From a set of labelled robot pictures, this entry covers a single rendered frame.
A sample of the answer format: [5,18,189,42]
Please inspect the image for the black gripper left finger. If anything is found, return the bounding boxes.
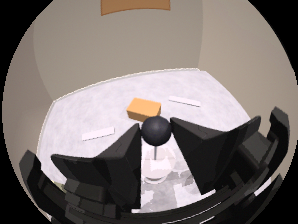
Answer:
[51,123,142,209]

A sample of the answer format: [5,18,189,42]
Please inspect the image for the orange rectangular block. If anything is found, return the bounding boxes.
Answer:
[126,97,161,123]

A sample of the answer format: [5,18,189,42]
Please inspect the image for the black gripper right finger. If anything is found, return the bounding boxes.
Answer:
[169,115,261,196]

